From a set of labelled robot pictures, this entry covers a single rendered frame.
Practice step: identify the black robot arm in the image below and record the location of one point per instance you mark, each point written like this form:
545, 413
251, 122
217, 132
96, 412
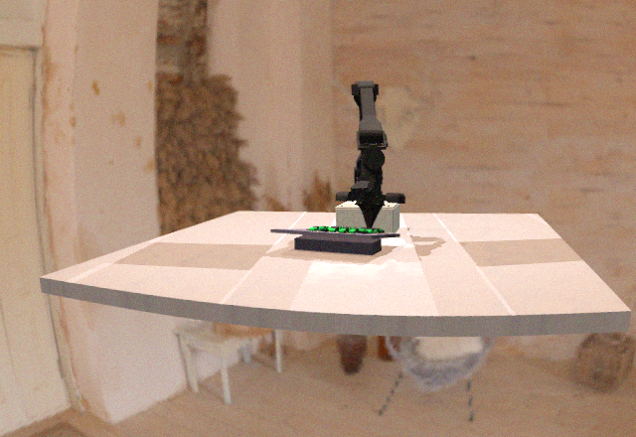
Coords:
370, 138

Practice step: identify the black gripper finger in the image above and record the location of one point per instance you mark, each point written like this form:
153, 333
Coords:
365, 208
374, 210

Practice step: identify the lavender switch panel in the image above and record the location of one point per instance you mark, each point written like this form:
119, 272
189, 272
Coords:
338, 239

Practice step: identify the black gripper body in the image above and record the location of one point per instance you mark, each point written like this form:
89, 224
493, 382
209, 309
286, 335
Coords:
391, 198

